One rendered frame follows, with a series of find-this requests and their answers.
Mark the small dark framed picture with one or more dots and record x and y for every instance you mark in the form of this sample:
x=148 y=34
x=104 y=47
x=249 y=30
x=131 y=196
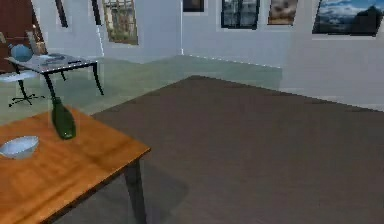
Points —
x=193 y=5

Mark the framed green landscape picture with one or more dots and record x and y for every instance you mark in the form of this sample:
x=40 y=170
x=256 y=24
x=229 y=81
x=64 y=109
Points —
x=120 y=21

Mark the dark green glass bottle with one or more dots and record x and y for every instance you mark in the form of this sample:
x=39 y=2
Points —
x=63 y=121

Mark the framed brown picture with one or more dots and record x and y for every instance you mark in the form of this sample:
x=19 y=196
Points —
x=282 y=11

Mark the orange wooden table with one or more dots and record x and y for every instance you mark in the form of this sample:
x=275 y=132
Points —
x=63 y=166

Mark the grey desk with black legs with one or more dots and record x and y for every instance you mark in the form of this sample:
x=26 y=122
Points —
x=53 y=65

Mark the dark flat item on desk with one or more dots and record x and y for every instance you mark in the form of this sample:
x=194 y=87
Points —
x=53 y=59

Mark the white office chair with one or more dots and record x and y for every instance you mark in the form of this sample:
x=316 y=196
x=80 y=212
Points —
x=20 y=81

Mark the white bowl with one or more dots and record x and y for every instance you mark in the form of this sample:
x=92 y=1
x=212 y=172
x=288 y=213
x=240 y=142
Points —
x=20 y=146

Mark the blue globe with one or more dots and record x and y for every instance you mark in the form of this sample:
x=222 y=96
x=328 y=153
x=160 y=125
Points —
x=21 y=52

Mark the framed blue mountain picture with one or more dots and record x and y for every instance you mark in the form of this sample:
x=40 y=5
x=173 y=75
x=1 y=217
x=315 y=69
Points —
x=348 y=16

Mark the dark brown wooden cupboard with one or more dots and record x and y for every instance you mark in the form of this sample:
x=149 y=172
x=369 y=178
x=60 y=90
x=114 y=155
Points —
x=16 y=20

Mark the black narrow wall frame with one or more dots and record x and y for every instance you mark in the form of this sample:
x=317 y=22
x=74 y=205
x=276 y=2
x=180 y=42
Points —
x=96 y=12
x=61 y=13

